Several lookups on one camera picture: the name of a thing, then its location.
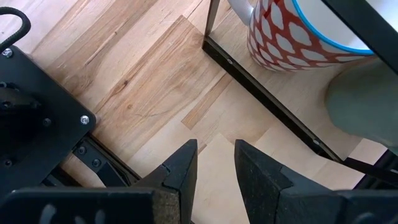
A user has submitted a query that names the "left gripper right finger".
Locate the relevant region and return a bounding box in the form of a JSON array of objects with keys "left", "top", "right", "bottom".
[{"left": 234, "top": 139, "right": 398, "bottom": 224}]

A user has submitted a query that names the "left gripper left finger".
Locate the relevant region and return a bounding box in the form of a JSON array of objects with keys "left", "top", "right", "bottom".
[{"left": 0, "top": 139, "right": 198, "bottom": 224}]

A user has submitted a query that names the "sage green mug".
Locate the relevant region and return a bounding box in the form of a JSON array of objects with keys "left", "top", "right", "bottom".
[{"left": 325, "top": 58, "right": 398, "bottom": 156}]

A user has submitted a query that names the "red white patterned mug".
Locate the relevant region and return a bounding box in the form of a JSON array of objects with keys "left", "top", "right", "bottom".
[{"left": 228, "top": 0, "right": 376, "bottom": 73}]

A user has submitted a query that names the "white wooden shelf rack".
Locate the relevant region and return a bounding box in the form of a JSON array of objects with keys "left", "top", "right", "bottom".
[{"left": 201, "top": 0, "right": 398, "bottom": 191}]

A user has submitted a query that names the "black aluminium rig frame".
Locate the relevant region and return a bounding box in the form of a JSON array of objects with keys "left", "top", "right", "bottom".
[{"left": 40, "top": 133, "right": 142, "bottom": 194}]

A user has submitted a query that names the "black braided cable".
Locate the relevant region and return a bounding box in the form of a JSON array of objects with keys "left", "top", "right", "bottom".
[{"left": 0, "top": 6, "right": 32, "bottom": 53}]

